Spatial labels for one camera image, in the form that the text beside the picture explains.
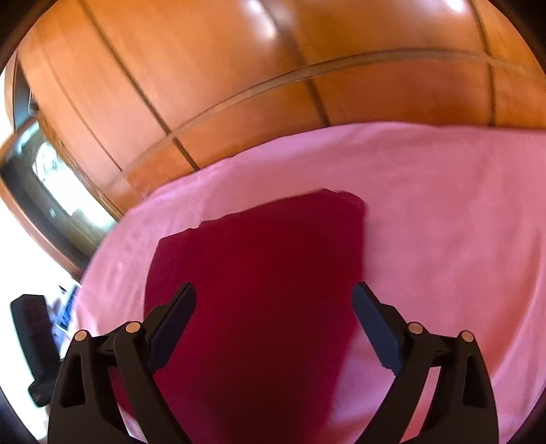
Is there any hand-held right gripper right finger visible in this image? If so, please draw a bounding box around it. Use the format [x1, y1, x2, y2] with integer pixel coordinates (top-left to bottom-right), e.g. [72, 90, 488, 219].
[352, 282, 499, 444]

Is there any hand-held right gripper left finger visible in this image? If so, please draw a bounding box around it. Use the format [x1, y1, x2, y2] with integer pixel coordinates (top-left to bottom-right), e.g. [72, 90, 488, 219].
[48, 282, 197, 444]

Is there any maroon sweater with rose print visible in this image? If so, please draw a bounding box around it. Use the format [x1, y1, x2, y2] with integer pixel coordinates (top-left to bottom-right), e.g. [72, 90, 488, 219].
[109, 188, 370, 444]

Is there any pink bed sheet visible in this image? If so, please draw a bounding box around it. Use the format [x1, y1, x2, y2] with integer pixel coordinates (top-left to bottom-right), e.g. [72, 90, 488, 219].
[72, 122, 546, 444]

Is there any dark framed glass panel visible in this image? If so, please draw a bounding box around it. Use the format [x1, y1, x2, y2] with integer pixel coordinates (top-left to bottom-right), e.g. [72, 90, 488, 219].
[0, 120, 118, 265]

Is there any wooden panelled wardrobe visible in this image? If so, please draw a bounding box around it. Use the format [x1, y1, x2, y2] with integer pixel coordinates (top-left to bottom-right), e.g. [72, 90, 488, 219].
[13, 0, 546, 223]

